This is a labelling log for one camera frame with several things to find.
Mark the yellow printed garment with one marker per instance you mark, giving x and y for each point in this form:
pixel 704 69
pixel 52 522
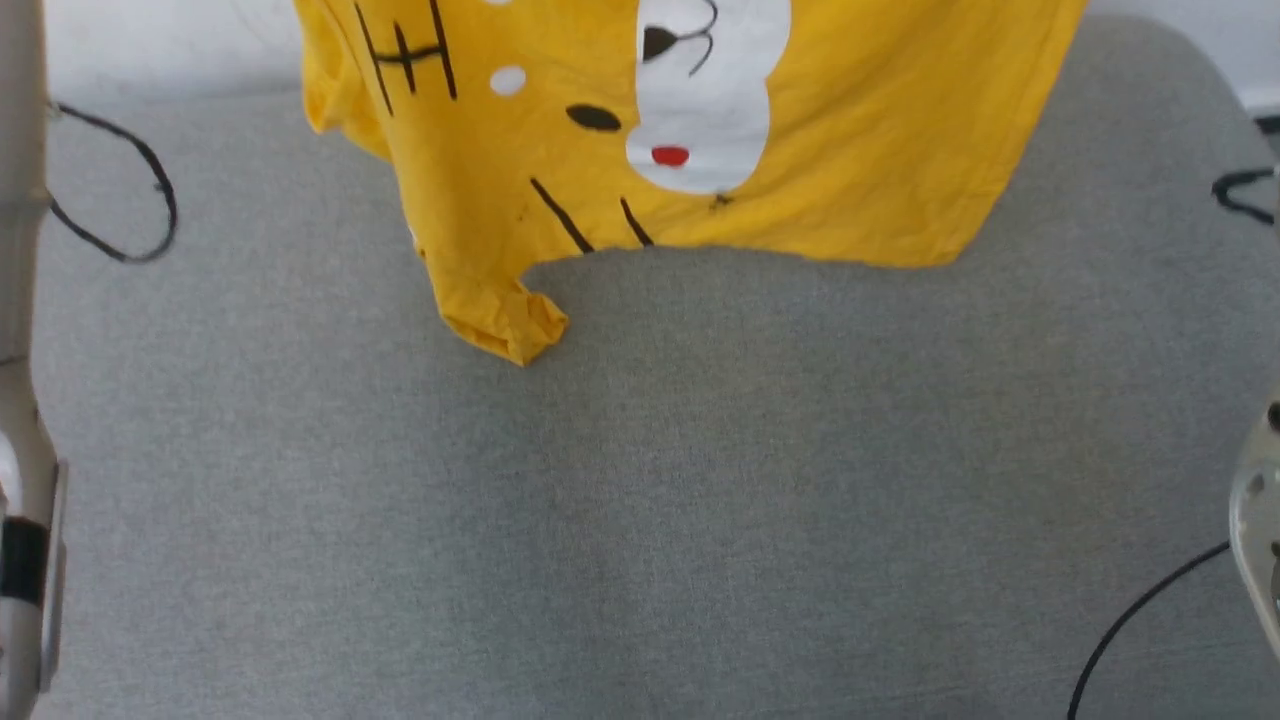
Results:
pixel 880 130

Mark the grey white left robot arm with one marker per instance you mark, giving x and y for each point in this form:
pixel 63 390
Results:
pixel 20 300

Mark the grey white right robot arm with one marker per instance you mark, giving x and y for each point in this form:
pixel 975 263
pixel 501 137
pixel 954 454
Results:
pixel 1260 520

